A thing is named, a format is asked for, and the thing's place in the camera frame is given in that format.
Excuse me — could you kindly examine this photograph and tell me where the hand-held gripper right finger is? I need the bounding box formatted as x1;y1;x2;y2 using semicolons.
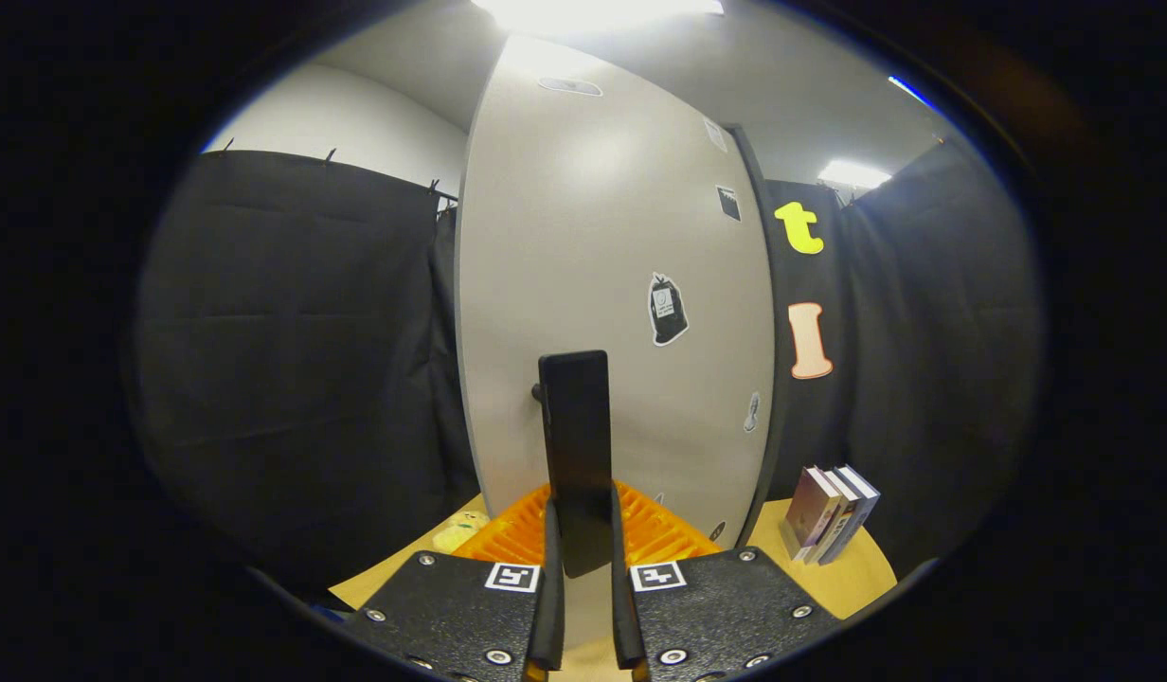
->
610;481;842;682

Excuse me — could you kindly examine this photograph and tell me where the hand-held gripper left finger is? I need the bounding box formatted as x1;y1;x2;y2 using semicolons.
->
342;483;566;682

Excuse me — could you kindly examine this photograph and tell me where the black door handle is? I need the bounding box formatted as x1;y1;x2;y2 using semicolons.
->
532;350;615;580

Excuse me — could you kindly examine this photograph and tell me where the beige cabinet door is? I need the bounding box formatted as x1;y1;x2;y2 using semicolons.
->
454;36;776;645

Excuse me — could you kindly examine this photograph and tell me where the yellow plush toy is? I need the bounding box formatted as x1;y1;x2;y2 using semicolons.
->
432;510;491;554

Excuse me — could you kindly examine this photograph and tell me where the beige spine book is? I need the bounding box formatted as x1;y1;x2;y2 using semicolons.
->
816;468;861;565

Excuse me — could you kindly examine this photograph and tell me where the black backdrop cloth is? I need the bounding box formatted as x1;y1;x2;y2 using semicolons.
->
129;142;1044;607

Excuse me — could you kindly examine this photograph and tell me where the dark grey cabinet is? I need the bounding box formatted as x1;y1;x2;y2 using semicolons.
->
724;123;795;548

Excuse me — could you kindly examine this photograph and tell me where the large ceiling light panel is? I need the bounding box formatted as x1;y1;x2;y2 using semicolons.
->
470;0;727;35

